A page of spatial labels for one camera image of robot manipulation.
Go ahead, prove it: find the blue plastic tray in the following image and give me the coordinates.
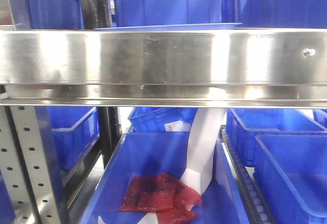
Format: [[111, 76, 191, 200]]
[[96, 23, 241, 31]]

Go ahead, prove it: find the blue bin rear centre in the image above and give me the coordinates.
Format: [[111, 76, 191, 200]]
[[128, 107, 198, 132]]

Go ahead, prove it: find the white paper strip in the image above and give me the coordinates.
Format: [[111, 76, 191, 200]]
[[98, 107, 227, 224]]

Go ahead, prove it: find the blue bin with red bags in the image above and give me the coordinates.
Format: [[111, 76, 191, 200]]
[[80, 132, 249, 223]]

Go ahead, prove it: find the blue bin rear right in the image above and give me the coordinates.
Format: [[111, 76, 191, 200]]
[[226, 108, 326, 167]]

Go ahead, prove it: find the blue bin lower left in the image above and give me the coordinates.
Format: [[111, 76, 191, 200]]
[[48, 106, 100, 170]]

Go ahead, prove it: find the blue bin upper centre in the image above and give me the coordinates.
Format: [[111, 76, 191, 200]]
[[114, 0, 221, 27]]

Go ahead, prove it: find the black roller track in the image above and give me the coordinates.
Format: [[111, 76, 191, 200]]
[[219, 125, 274, 223]]

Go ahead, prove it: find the blue bin lower right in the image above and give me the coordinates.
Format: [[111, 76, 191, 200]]
[[254, 135, 326, 223]]

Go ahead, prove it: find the blue bin upper right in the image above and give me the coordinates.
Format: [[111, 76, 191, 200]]
[[221, 0, 326, 29]]

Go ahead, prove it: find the blue bin upper left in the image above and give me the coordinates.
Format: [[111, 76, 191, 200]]
[[26, 0, 84, 30]]

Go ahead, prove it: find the stainless steel shelf rail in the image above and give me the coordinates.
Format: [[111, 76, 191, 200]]
[[1, 28, 326, 108]]

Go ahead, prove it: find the perforated steel shelf post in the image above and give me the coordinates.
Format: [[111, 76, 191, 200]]
[[1, 105, 70, 223]]

